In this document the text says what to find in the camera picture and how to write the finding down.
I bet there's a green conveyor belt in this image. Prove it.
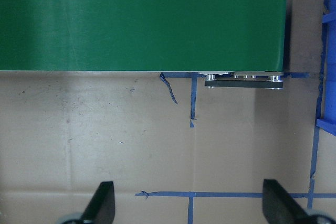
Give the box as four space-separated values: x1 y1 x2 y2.
1 0 286 89

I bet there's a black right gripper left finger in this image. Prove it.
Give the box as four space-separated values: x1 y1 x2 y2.
58 181 116 223

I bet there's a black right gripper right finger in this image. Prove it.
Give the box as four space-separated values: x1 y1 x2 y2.
262 179 335 224

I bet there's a blue bin on robot right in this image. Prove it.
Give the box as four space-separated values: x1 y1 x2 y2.
317 0 335 136

